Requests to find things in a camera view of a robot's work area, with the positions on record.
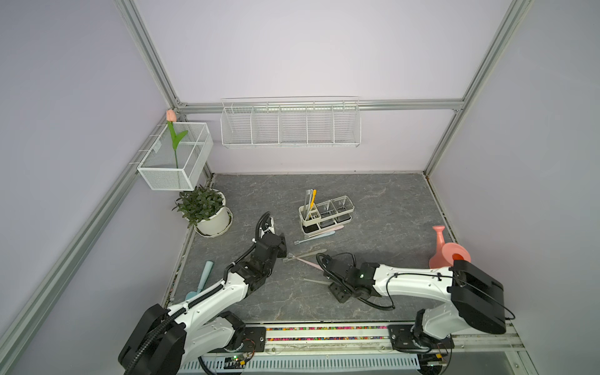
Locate light blue toothbrush vertical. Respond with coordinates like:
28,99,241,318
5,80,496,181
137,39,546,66
303,189,313,220

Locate grey-green toothbrush vertical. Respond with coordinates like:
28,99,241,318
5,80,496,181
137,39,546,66
301,189,312,220

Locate yellow toothbrush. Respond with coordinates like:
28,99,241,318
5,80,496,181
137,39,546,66
305,189,317,220

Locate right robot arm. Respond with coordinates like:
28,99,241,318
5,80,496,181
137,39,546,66
316,254,511,347

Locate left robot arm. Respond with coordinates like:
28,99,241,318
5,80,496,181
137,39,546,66
118,212,288,374

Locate pink toothbrush middle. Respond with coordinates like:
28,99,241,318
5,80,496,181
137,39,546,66
295,258,323,271

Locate light blue toothbrush near holder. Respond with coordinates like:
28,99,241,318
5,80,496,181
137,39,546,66
294,231,336,245

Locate cream toothbrush holder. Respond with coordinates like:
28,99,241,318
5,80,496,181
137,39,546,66
298,195,356,238

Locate pink toothbrush near holder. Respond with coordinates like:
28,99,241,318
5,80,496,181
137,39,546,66
311,225,345,237

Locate light blue garden trowel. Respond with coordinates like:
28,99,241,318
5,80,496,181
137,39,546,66
185,261,214,300

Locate potted green plant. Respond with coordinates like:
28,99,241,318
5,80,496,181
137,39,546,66
173,186,233,238

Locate white vent grille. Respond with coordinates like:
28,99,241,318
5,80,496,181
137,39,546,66
203,353,420,374

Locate pink watering can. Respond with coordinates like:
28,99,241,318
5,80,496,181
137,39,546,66
429,226,472,269

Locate white mesh box basket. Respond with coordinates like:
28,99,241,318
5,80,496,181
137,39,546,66
137,122,213,192

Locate artificial pink tulip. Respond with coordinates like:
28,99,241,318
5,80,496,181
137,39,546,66
166,109,188,168

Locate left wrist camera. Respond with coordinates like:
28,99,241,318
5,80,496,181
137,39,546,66
259,217,276,238

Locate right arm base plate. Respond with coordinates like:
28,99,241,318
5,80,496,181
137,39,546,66
387,324,455,354

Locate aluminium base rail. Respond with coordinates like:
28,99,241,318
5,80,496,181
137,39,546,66
130,319,526,357

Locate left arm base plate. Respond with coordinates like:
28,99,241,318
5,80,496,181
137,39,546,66
209,327,267,354

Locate white wire wall basket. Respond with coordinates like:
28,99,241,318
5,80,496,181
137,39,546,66
220,96,362,148

